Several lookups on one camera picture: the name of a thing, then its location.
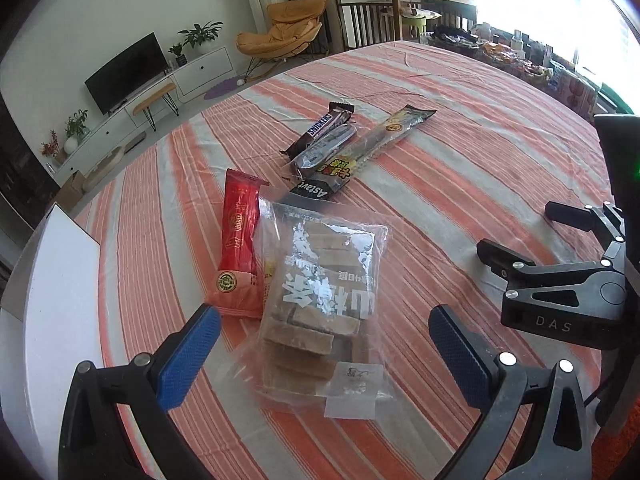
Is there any black television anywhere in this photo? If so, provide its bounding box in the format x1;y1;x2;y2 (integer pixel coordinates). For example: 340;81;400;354
84;32;170;116

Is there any black snack packet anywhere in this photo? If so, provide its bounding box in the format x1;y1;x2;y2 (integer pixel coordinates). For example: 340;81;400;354
281;155;371;203

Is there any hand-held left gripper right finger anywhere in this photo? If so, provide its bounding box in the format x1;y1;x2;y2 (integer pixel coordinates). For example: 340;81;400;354
429;302;593;480

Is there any dark bookcase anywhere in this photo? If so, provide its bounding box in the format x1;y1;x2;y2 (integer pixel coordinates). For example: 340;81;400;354
0;95;57;261

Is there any beige floor cushion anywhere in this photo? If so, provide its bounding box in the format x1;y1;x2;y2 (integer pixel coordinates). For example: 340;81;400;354
82;144;126;191

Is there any cardboard box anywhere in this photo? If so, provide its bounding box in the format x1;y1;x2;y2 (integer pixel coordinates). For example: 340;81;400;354
52;170;86;211

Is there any brown chocolate bar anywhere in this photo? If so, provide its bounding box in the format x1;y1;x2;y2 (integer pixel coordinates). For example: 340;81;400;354
285;102;355;158

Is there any wooden stool with hairpin legs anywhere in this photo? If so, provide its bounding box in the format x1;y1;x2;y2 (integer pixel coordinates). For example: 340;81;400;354
131;80;180;132

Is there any orange lounge chair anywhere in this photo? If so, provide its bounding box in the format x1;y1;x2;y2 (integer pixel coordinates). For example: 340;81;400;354
236;0;328;81

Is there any green plant in white vase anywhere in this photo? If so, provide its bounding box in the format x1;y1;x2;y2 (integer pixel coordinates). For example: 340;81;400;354
64;109;91;155

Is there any silver snack packet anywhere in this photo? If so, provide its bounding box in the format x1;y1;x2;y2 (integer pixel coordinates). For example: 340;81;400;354
289;122;357;173

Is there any white storage box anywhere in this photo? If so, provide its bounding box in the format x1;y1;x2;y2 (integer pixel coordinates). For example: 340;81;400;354
0;204;103;480

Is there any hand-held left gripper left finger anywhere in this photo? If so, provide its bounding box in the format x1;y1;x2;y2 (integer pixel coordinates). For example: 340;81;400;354
57;302;223;480

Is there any clear bag of brown cakes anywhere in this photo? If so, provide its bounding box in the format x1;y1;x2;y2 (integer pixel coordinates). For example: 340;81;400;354
212;187;398;418

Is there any red snack packet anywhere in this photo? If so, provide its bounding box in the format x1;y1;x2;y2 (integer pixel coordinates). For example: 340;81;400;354
209;167;271;320

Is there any pile of assorted goods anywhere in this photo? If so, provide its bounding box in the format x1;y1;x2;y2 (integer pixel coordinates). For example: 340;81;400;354
427;20;608;116

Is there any red flower plant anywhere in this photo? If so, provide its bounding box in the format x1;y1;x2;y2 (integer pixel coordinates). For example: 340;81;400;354
41;130;62;163

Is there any dark wooden chair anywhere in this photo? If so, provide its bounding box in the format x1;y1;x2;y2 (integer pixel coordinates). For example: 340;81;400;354
336;2;401;51

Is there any green stool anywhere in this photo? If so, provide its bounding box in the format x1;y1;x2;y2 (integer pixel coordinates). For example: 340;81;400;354
400;12;441;41

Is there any large green potted plant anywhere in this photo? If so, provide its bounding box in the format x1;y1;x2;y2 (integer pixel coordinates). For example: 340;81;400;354
177;21;224;57

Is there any orange fuzzy cloth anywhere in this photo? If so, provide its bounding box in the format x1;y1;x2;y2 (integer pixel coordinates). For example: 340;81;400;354
575;412;640;480

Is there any orange striped tablecloth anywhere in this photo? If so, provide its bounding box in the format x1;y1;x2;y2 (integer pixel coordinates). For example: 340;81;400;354
72;40;621;480

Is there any purple rug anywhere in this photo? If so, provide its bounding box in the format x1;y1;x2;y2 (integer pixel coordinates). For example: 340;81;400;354
204;77;251;102

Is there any long brown snack packet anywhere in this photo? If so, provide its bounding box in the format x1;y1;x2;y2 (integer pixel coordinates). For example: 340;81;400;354
345;104;437;171

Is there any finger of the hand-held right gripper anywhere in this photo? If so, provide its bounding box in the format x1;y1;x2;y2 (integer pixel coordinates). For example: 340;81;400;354
476;238;609;287
545;201;627;257

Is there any white television cabinet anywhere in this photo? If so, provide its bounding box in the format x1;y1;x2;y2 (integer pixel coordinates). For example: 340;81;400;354
52;46;235;181

